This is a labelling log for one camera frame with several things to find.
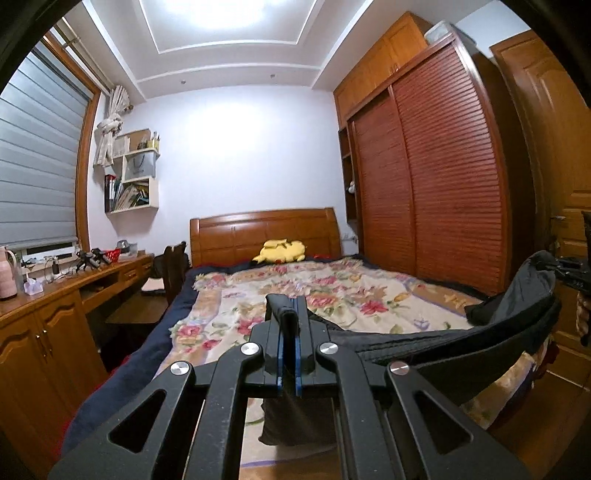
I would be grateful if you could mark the red basket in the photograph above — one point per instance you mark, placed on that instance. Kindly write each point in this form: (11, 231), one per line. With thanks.
(113, 254)

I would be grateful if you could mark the tied beige curtain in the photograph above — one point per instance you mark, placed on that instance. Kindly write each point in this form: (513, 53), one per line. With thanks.
(108, 134)

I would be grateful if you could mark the white storage box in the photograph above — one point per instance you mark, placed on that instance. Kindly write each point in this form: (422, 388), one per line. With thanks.
(445, 32)

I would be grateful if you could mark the yellow plush toy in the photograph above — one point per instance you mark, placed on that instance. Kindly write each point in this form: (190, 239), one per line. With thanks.
(279, 251)

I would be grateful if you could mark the small clear plastic box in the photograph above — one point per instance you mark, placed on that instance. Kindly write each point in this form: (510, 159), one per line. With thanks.
(34, 286)

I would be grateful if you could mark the grey window blind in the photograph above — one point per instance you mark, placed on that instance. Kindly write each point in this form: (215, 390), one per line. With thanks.
(37, 161)

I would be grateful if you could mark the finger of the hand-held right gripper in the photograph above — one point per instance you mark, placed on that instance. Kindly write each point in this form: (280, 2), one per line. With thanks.
(549, 266)

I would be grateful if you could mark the wooden louvered wardrobe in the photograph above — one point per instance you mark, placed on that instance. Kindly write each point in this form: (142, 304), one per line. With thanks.
(438, 184)

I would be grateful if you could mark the row of books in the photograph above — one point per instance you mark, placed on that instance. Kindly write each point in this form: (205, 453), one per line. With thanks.
(134, 196)

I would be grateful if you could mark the curtain rod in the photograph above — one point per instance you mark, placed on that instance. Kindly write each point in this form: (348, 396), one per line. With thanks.
(87, 60)

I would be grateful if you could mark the wooden window frame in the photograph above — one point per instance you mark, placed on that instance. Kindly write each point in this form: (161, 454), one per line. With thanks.
(85, 175)

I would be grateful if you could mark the wooden bed headboard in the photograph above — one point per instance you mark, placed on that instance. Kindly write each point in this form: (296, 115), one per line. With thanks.
(240, 235)

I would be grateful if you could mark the wooden desk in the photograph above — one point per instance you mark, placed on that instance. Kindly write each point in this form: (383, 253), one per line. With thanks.
(41, 341)

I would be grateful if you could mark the grey paper bag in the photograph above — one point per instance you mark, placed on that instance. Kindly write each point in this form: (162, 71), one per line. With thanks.
(138, 167)

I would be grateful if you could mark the navy blue bedspread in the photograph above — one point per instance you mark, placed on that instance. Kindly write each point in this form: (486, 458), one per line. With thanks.
(138, 369)

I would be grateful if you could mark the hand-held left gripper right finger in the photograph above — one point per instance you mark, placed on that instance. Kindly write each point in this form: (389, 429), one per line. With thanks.
(298, 369)

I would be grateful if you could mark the ceiling light panel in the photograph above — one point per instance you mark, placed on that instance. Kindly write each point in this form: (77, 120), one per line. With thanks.
(226, 14)

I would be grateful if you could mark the black zip jacket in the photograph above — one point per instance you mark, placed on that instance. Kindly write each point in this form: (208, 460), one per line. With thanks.
(461, 341)

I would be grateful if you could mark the person's right hand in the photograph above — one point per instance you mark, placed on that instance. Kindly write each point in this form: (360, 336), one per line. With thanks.
(584, 318)

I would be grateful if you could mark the dark wooden chair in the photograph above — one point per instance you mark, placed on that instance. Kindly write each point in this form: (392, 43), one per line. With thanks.
(171, 272)

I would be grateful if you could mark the black tripod stands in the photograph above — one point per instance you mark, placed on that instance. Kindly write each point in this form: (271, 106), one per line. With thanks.
(92, 258)

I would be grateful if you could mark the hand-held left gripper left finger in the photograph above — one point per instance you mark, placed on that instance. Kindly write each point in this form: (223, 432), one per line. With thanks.
(279, 369)

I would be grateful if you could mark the black binders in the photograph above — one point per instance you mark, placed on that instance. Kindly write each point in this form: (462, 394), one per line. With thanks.
(109, 193)

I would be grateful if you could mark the wooden door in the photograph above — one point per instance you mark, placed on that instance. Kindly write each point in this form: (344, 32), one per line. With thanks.
(549, 138)

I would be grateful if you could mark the white wall shelf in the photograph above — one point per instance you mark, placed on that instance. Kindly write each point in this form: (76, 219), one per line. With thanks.
(153, 194)

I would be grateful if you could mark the pen holder cup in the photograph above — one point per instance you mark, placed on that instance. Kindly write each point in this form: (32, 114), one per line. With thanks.
(155, 142)

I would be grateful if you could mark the bed with floral blanket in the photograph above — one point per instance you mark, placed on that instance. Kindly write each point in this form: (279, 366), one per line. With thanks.
(351, 286)

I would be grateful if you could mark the pink thermos bottle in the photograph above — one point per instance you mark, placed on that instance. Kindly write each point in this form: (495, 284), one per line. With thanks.
(7, 279)

